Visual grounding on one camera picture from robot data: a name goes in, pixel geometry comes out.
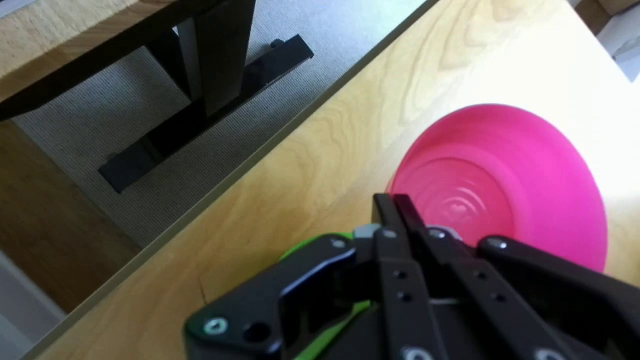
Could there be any long wooden chest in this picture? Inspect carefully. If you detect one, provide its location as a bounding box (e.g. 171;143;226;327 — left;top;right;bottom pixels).
22;0;640;360

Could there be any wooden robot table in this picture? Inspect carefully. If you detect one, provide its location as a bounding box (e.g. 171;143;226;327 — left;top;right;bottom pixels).
0;0;182;101

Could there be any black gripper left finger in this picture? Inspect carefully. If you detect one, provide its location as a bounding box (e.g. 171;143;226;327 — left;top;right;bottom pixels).
372;192;452;360

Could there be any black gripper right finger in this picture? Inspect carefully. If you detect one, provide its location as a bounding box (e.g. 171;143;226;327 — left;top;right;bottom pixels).
394;193;558;360

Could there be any black table leg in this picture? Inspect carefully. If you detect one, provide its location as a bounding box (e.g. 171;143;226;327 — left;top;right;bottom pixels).
0;0;317;195

